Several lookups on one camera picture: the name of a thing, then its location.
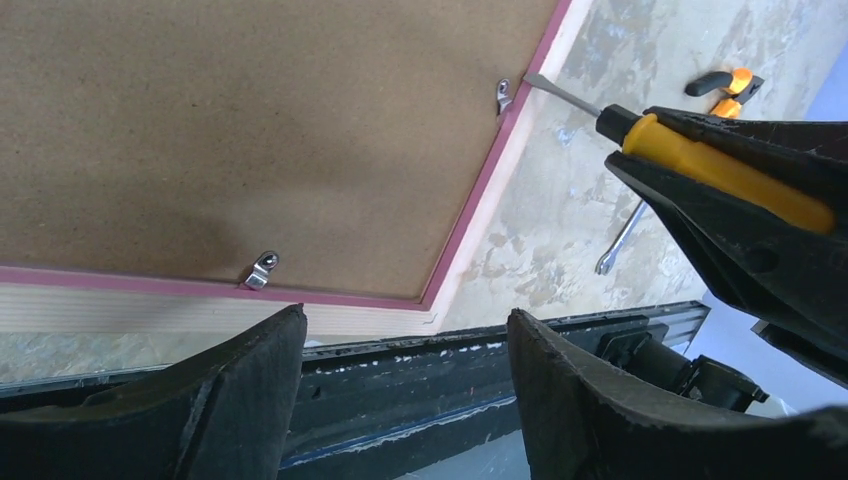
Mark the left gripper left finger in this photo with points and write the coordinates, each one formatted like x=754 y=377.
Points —
x=221 y=414

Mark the silver combination wrench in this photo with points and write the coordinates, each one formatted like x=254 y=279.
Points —
x=607 y=261

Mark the orange black pliers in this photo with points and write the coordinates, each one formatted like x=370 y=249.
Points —
x=737 y=86

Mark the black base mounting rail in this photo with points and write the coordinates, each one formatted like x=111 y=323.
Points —
x=444 y=405

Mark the pink picture frame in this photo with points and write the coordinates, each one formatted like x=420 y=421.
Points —
x=151 y=151

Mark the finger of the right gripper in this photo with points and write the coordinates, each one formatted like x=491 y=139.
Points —
x=751 y=259
x=810 y=156

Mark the yellow handled screwdriver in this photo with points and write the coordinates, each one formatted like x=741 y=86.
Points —
x=644 y=136

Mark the metal frame retaining clip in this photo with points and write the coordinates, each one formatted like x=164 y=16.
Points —
x=257 y=276

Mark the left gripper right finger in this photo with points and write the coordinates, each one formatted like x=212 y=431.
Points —
x=583 y=418

